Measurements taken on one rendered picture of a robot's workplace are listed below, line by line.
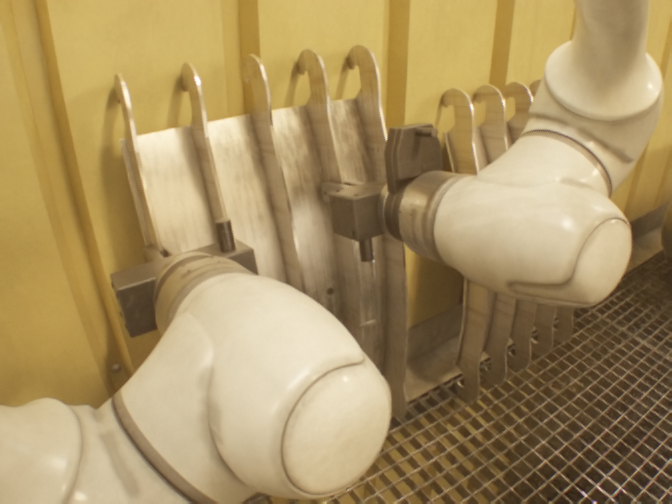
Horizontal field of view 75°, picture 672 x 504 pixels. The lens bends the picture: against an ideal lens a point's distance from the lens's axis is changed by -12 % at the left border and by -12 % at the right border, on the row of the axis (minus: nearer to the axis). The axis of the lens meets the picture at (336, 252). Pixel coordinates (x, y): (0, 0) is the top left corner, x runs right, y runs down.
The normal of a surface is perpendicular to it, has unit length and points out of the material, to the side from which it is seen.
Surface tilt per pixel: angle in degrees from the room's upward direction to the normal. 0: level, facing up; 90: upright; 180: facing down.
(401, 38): 90
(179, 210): 66
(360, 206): 77
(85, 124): 90
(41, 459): 24
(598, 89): 91
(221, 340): 34
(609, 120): 119
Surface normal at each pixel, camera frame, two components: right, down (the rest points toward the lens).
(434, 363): 0.00, -0.86
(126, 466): 0.03, -0.42
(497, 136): -0.85, 0.27
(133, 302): 0.52, 0.22
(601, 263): 0.31, 0.22
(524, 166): -0.47, -0.69
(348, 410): 0.53, -0.02
